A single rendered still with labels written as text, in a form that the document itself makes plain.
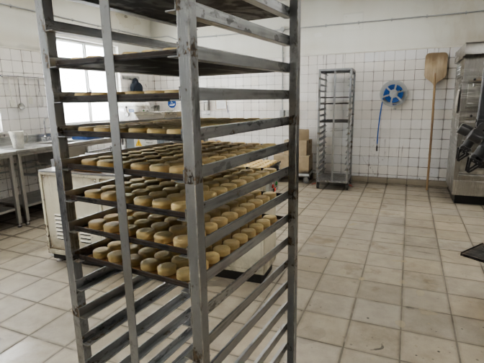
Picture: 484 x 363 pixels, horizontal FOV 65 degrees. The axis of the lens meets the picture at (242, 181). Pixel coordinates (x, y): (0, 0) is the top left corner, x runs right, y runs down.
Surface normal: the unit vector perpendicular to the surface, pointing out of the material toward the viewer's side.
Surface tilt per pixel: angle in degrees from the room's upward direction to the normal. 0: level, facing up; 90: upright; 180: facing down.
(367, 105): 90
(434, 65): 82
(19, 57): 90
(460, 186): 90
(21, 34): 90
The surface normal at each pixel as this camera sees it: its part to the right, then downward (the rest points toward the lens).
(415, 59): -0.40, 0.20
